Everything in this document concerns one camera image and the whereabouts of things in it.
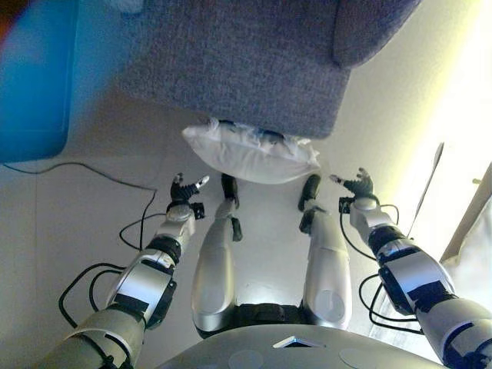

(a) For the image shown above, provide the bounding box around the grey fabric armchair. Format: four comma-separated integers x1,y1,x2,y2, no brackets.
115,0,424,140

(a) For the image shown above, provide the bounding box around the white fringed cushion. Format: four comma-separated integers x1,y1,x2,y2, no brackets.
181,118,322,186

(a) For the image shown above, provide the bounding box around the thin grey metal rod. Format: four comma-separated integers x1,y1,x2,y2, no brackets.
409,141,446,232

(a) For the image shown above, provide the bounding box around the robot left hand dark palm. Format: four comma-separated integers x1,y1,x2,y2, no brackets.
168,172,211,204

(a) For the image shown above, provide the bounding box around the robot right hand dark palm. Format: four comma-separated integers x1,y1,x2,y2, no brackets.
329,167,377,201

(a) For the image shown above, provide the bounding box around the white draped sheet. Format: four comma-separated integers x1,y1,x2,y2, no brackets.
447,207,492,308

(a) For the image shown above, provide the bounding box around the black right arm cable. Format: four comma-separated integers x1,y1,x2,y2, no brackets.
339,203,424,336

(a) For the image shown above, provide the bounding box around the robot torso grey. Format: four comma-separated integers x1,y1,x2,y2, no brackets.
157,303,443,369

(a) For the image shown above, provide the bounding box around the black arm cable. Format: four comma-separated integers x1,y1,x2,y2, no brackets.
339,203,424,336
58,262,128,328

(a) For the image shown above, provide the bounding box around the thin black floor cable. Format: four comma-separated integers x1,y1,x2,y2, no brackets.
2,161,159,251

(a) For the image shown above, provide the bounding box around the blue red colourful panel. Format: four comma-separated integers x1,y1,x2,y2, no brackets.
0,0,80,167

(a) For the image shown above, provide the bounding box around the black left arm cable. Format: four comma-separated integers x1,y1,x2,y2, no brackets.
58,262,128,328

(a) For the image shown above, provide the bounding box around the robot right foot black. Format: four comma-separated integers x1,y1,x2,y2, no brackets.
298,174,322,212

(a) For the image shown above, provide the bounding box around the robot left leg silver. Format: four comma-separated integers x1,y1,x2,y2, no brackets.
191,199,244,340

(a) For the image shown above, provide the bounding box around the light wooden frame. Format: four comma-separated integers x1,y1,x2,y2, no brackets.
440,161,492,263

